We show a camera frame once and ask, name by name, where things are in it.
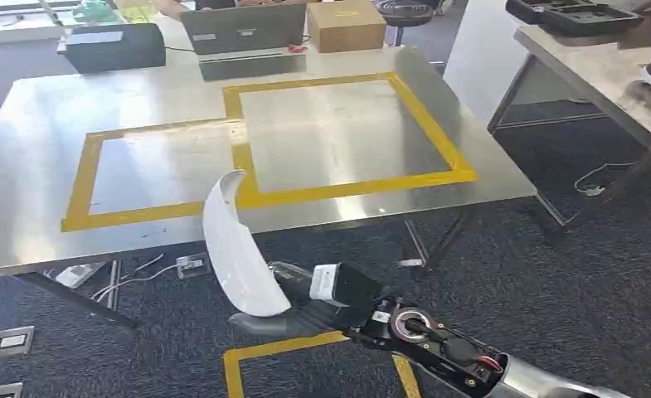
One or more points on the black rectangular case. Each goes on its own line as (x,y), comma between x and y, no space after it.
(116,52)

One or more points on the metal floor socket plate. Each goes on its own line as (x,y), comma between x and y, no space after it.
(12,342)
(1,391)

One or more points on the pale black wrist camera box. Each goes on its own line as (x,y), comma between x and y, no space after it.
(347,285)

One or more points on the black moulded tray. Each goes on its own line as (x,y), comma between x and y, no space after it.
(594,21)
(528,11)

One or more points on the teal plastic bag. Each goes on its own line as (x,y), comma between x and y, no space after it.
(93,11)

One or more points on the grey side table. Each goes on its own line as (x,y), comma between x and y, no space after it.
(594,77)

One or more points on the white curved plastic part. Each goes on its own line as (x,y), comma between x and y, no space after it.
(237,252)

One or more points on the grey laptop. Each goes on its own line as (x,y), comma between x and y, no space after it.
(242,30)

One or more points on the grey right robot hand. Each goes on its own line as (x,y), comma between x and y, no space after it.
(281,325)

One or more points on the open floor socket box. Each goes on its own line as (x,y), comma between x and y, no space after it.
(191,266)

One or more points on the black round stool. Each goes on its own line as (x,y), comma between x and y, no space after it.
(405,14)

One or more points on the yellow floor tape outline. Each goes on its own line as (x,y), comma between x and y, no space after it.
(281,347)

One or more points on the brown cardboard box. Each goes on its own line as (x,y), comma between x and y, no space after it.
(347,27)

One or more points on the steel work bench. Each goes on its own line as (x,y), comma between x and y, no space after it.
(39,165)

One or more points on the white power adapter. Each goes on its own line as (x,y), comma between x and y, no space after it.
(78,274)

